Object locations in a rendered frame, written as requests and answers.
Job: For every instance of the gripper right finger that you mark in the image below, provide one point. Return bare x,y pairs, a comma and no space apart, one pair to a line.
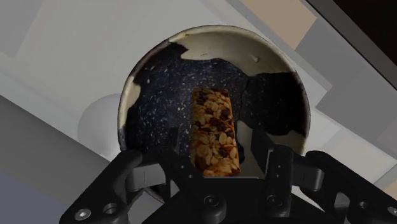
341,180

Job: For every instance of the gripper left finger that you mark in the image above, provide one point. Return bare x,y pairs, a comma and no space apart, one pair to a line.
102,186

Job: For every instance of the oat granola bar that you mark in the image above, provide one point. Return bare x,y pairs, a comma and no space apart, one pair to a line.
214,133

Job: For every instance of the dark speckled cream bowl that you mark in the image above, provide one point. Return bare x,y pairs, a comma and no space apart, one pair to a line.
167,93

